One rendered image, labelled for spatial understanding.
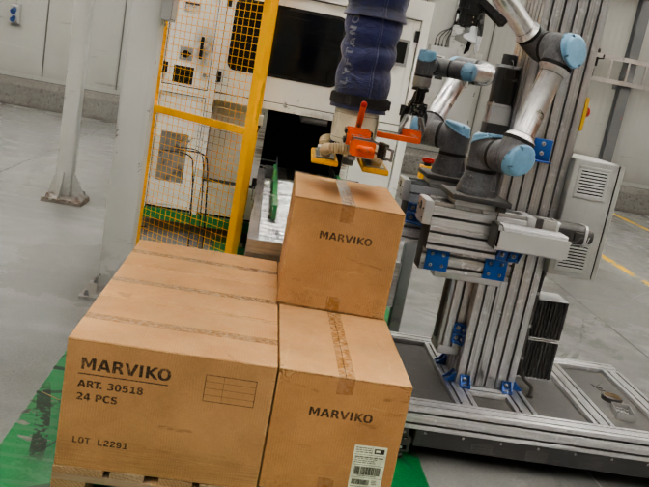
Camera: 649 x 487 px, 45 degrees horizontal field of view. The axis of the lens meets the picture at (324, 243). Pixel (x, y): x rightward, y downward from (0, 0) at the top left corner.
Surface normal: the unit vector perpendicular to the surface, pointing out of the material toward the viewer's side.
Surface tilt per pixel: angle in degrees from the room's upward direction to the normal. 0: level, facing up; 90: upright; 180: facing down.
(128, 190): 90
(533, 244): 90
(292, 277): 90
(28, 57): 90
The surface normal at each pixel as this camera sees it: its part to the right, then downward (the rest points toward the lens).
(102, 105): 0.06, 0.23
